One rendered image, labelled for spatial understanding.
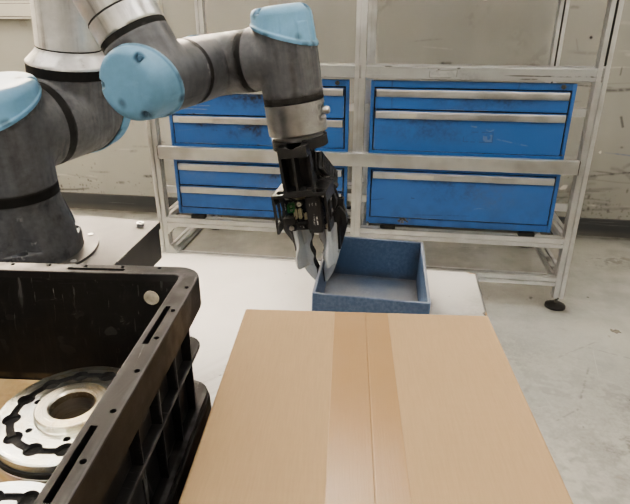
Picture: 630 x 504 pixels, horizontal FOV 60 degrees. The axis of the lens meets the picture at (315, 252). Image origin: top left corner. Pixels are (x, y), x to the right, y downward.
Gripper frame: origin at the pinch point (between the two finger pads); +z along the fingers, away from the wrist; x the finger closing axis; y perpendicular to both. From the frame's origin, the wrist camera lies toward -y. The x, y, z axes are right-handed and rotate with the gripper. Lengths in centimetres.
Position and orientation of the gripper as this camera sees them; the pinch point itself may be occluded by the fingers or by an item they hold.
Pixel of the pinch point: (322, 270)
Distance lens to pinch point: 79.4
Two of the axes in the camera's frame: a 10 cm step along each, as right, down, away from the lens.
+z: 1.3, 9.2, 3.8
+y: -1.8, 4.0, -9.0
